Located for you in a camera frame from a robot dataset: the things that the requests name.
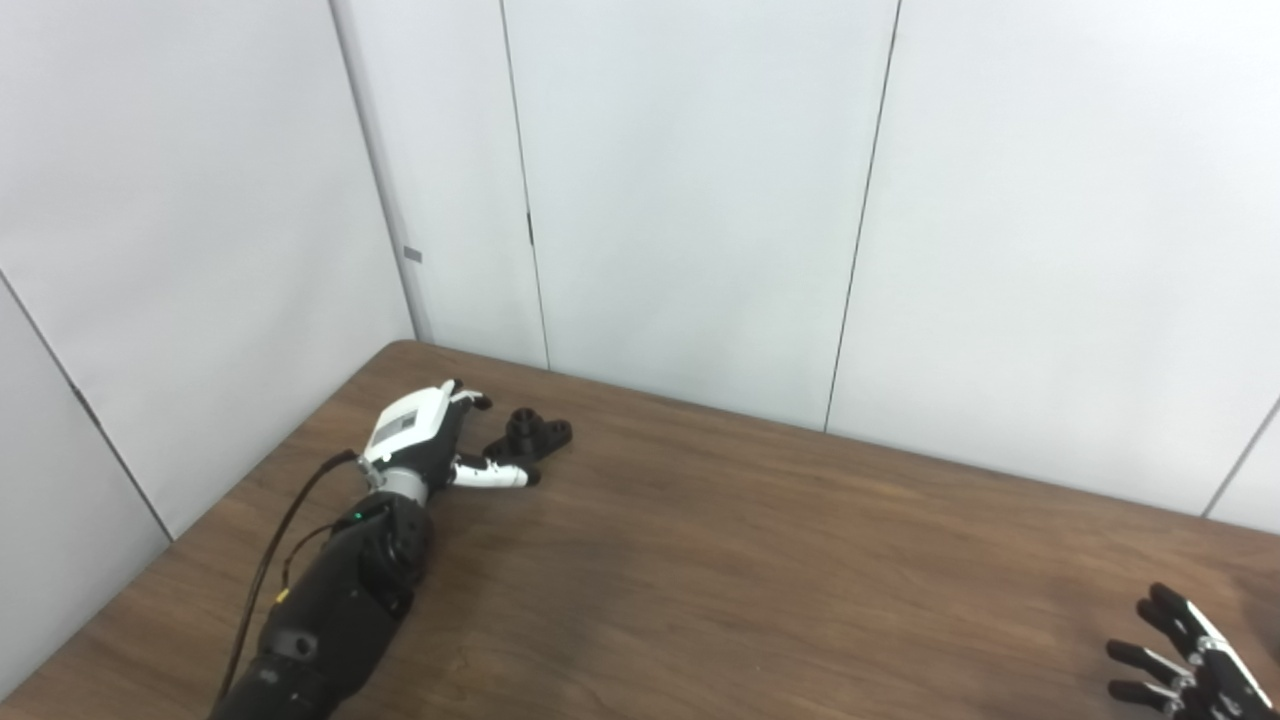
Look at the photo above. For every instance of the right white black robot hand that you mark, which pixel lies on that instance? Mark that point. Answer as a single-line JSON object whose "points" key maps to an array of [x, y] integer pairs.
{"points": [[1225, 670]]}

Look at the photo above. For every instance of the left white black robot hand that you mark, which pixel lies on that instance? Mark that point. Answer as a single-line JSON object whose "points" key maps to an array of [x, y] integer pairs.
{"points": [[405, 430]]}

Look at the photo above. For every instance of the black flanged holder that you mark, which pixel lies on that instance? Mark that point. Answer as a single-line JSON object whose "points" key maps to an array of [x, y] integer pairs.
{"points": [[528, 432]]}

